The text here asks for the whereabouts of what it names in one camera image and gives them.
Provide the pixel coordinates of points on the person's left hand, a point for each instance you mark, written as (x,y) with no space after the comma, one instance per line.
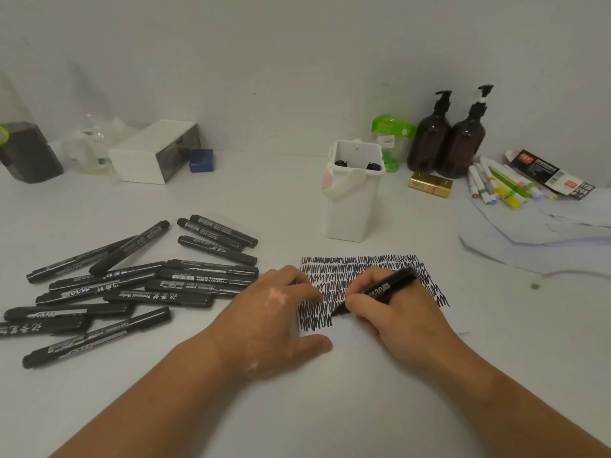
(262,329)

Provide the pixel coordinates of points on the person's right hand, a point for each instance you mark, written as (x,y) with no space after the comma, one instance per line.
(410,329)

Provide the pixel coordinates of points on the white paper with black scribbles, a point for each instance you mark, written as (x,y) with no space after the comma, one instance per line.
(429,271)

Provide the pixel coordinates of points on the pile of black markers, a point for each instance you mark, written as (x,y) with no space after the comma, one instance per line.
(143,286)

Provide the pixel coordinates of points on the person's right forearm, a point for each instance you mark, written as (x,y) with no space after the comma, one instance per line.
(515,410)

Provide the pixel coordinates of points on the person's left forearm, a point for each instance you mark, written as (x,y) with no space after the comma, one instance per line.
(143,410)

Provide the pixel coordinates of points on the small gold box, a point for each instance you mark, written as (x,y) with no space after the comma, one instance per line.
(429,185)

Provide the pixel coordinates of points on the pile of loose white sheets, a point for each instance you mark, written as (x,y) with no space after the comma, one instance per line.
(525,228)

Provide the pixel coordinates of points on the bunch of pastel highlighter pens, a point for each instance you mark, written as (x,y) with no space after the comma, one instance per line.
(506,190)

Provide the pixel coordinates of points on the small blue box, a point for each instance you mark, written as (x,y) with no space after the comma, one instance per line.
(201,161)

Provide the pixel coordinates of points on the brown pump bottle white neck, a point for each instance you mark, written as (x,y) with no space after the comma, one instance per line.
(460,147)

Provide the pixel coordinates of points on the clear jar with green lid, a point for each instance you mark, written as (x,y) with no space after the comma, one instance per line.
(391,123)

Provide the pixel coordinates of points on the black and red cardboard box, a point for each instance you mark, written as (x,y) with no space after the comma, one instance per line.
(544,169)

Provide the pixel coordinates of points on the white box with grey front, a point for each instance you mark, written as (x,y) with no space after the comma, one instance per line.
(133,162)

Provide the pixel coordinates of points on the clear bottle with dark liquid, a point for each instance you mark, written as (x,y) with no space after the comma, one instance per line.
(33,157)

